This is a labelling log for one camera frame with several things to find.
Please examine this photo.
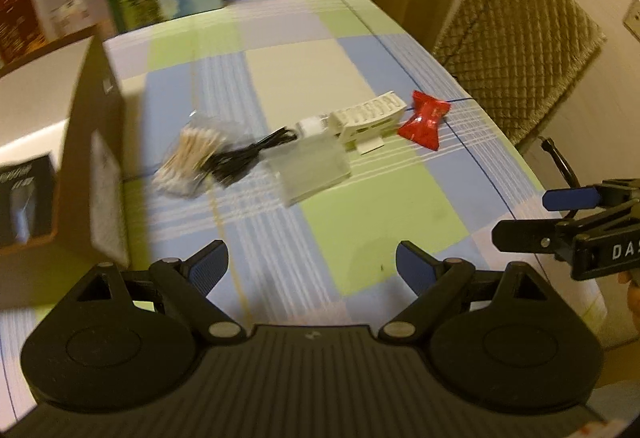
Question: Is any white plastic holder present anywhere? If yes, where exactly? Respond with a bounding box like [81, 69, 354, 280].
[327, 90, 408, 155]

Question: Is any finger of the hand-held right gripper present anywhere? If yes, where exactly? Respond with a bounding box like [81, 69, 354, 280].
[492, 205, 640, 261]
[542, 178, 640, 214]

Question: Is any small white bottle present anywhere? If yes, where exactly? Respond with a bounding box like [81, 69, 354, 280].
[294, 115, 332, 139]

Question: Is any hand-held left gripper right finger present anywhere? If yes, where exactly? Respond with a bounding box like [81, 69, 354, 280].
[377, 241, 563, 345]

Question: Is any red-brown gift box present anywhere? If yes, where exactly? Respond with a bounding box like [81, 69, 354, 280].
[0, 0, 51, 66]

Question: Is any person's right hand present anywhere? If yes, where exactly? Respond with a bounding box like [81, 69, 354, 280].
[618, 268, 640, 319]

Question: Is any brown cardboard box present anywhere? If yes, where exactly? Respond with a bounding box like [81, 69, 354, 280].
[0, 34, 151, 311]

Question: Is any black cable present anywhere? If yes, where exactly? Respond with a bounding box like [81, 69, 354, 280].
[200, 127, 301, 186]

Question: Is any quilted chair cover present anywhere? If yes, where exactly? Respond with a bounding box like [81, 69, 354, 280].
[431, 0, 608, 151]

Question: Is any red candy wrapper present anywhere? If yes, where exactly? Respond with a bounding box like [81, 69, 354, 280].
[396, 90, 452, 152]

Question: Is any black product box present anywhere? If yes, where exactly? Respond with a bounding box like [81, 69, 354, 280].
[0, 153, 56, 250]

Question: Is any clear plastic box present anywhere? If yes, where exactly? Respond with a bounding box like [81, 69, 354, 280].
[261, 134, 352, 208]

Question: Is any bag of cotton swabs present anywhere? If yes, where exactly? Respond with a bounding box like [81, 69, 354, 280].
[151, 115, 236, 199]

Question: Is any beige wall socket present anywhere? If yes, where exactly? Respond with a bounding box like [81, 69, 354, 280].
[622, 0, 640, 42]

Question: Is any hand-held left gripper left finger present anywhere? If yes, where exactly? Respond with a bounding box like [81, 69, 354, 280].
[60, 239, 246, 345]

